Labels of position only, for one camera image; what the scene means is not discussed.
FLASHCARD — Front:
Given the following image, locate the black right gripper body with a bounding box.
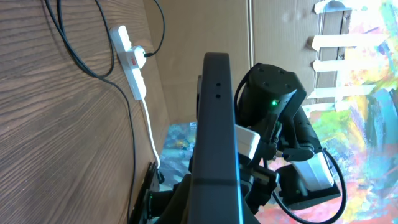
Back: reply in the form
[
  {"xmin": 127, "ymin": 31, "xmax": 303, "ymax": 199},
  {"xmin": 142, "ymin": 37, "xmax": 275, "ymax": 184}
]
[{"xmin": 239, "ymin": 114, "xmax": 314, "ymax": 215}]

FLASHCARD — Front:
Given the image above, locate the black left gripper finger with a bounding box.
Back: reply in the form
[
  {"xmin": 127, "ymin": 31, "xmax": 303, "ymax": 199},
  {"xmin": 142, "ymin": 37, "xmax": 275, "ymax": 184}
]
[{"xmin": 155, "ymin": 174, "xmax": 191, "ymax": 224}]

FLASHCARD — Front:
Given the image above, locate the blue Samsung Galaxy smartphone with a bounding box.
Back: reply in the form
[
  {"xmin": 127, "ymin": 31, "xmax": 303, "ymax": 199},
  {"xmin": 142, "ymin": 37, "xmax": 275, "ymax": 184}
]
[{"xmin": 187, "ymin": 52, "xmax": 243, "ymax": 224}]

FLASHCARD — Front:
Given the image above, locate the black USB charging cable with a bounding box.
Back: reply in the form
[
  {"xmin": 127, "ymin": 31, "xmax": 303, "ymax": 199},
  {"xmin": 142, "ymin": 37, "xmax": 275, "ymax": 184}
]
[{"xmin": 43, "ymin": 0, "xmax": 165, "ymax": 224}]

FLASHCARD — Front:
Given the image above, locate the white charger adapter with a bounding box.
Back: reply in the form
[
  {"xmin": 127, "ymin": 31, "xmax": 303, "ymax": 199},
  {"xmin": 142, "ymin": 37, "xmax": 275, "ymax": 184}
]
[{"xmin": 126, "ymin": 45, "xmax": 146, "ymax": 69}]

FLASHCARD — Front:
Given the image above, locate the cardboard backdrop panel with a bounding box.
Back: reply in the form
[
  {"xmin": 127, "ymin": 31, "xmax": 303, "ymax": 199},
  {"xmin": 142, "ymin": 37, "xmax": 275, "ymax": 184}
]
[{"xmin": 144, "ymin": 0, "xmax": 351, "ymax": 124}]

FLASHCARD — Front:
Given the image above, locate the white power strip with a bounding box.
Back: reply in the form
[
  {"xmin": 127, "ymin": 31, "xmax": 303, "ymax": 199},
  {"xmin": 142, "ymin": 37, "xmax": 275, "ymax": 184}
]
[{"xmin": 109, "ymin": 26, "xmax": 147, "ymax": 100}]

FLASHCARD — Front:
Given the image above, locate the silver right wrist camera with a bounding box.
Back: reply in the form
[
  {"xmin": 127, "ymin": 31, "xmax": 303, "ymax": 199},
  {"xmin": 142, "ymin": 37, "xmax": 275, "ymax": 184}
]
[{"xmin": 235, "ymin": 124, "xmax": 261, "ymax": 159}]

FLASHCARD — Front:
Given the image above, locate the white power strip cord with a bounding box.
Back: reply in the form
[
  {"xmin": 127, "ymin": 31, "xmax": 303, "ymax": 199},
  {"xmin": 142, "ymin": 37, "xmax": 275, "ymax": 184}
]
[{"xmin": 140, "ymin": 98, "xmax": 162, "ymax": 170}]

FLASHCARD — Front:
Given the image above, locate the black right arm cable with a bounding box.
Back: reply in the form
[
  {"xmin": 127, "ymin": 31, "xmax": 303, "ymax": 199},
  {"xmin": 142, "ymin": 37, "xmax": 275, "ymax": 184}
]
[{"xmin": 272, "ymin": 149, "xmax": 348, "ymax": 224}]

